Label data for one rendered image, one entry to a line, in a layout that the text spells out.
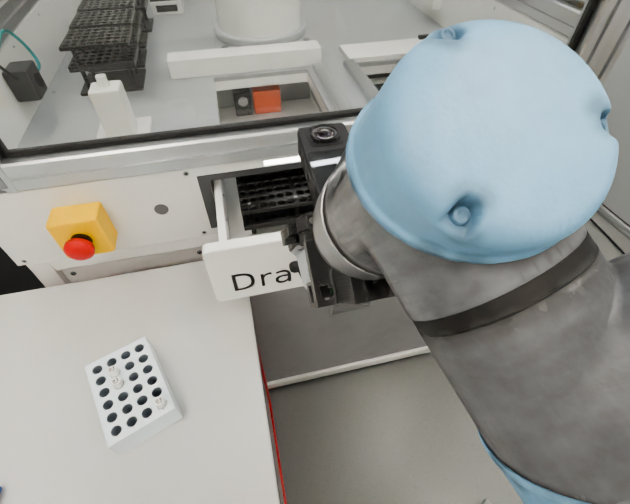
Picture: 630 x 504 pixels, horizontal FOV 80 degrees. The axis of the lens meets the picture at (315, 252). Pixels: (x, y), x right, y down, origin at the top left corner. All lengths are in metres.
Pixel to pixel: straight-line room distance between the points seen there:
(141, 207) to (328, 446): 0.95
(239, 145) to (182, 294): 0.27
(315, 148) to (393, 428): 1.14
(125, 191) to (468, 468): 1.20
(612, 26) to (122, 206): 0.80
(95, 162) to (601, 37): 0.78
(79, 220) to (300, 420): 0.96
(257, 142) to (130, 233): 0.27
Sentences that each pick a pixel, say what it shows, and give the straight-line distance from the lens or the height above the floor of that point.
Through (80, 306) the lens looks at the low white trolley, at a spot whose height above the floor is 0.76.
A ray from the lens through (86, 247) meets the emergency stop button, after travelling 0.64.
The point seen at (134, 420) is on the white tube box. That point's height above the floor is 0.78.
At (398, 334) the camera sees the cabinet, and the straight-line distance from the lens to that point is 1.25.
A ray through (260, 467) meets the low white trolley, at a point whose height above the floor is 0.76.
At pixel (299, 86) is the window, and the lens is 0.59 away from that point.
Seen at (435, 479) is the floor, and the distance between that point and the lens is 1.36.
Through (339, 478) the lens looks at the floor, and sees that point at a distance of 1.31.
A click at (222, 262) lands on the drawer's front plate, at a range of 0.52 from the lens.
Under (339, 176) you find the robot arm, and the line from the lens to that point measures 0.16.
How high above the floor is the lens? 1.29
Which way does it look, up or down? 48 degrees down
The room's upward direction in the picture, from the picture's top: straight up
